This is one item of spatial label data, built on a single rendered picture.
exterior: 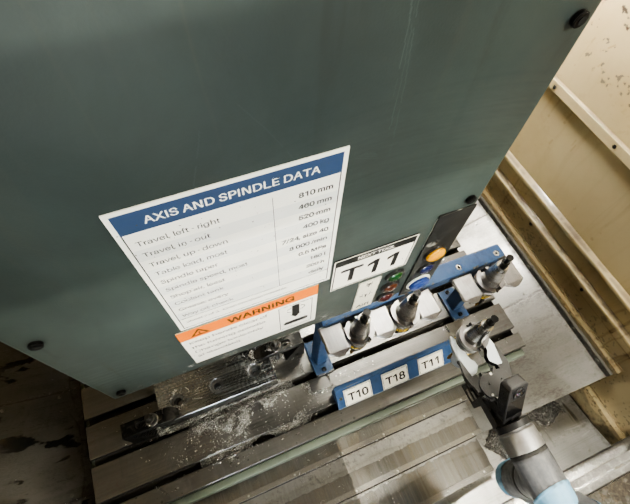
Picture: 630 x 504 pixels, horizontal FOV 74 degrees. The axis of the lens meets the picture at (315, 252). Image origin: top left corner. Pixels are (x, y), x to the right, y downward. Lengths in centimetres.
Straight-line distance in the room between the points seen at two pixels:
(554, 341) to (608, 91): 74
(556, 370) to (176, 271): 133
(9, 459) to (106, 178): 138
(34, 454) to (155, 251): 131
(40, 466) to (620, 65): 181
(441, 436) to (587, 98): 99
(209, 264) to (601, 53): 107
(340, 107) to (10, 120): 16
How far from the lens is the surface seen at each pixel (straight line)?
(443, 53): 28
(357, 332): 87
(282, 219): 32
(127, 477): 124
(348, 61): 24
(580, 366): 154
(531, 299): 155
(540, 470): 98
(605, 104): 124
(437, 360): 124
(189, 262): 33
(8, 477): 158
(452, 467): 144
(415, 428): 140
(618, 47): 121
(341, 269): 44
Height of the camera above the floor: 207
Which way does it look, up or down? 60 degrees down
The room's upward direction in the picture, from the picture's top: 4 degrees clockwise
